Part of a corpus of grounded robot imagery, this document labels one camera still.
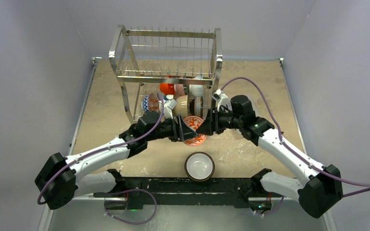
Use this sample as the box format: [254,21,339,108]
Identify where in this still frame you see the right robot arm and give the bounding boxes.
[197,95,343,218]

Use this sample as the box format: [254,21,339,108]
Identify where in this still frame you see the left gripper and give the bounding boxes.
[146,115,198,142]

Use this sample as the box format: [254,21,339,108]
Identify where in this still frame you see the beige speckled bowl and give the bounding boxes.
[172,95,189,118]

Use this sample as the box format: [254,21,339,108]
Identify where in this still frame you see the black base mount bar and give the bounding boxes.
[93,177,281,211]

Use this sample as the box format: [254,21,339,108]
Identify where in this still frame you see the steel two-tier dish rack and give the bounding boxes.
[108,25,224,123]

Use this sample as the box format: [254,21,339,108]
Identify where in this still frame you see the red floral pattern bowl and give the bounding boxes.
[183,115,207,147]

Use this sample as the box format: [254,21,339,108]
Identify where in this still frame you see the brown-rimmed white bowl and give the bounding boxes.
[184,152,215,182]

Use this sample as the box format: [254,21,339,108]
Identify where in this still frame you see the red geometric pattern bowl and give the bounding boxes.
[141,93,160,112]

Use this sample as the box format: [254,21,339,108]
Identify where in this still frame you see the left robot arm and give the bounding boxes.
[34,112,198,210]

